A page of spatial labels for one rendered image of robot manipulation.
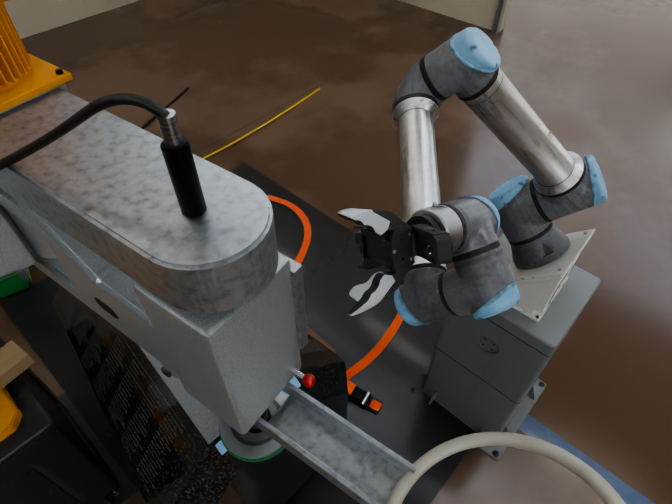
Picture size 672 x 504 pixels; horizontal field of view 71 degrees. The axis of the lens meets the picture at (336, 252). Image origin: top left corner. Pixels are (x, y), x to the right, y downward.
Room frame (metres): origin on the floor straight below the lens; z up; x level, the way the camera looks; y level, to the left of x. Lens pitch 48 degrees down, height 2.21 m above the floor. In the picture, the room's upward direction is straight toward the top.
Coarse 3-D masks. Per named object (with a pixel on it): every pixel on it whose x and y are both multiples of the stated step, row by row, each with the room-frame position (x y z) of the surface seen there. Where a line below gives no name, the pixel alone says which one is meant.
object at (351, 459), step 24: (288, 384) 0.55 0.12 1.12; (288, 408) 0.51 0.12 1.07; (312, 408) 0.50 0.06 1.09; (264, 432) 0.45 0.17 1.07; (288, 432) 0.45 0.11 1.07; (312, 432) 0.45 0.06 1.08; (336, 432) 0.45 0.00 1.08; (360, 432) 0.43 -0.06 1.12; (312, 456) 0.38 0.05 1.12; (336, 456) 0.39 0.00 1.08; (360, 456) 0.39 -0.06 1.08; (384, 456) 0.38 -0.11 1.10; (336, 480) 0.33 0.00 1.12; (360, 480) 0.34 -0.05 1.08; (384, 480) 0.34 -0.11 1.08
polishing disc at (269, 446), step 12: (276, 408) 0.59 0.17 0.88; (228, 432) 0.52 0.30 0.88; (228, 444) 0.49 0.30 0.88; (240, 444) 0.49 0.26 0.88; (252, 444) 0.49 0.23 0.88; (264, 444) 0.49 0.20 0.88; (276, 444) 0.49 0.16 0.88; (240, 456) 0.46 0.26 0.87; (252, 456) 0.46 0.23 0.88; (264, 456) 0.46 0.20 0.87
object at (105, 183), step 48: (48, 96) 0.92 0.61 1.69; (0, 144) 0.74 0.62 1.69; (96, 144) 0.74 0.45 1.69; (144, 144) 0.74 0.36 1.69; (48, 192) 0.61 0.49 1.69; (96, 192) 0.61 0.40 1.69; (144, 192) 0.61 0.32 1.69; (240, 192) 0.61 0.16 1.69; (96, 240) 0.55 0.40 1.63; (144, 240) 0.50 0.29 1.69; (192, 240) 0.50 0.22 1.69; (240, 240) 0.50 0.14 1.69; (192, 288) 0.44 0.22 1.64; (240, 288) 0.46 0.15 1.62
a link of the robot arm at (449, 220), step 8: (424, 208) 0.60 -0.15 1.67; (432, 208) 0.59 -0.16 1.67; (440, 208) 0.60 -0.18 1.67; (448, 208) 0.60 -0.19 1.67; (432, 216) 0.57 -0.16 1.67; (440, 216) 0.57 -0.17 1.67; (448, 216) 0.57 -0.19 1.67; (456, 216) 0.58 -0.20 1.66; (440, 224) 0.56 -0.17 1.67; (448, 224) 0.56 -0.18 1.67; (456, 224) 0.57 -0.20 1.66; (448, 232) 0.55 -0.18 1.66; (456, 232) 0.55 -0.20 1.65; (456, 240) 0.55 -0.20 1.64; (456, 248) 0.55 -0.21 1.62
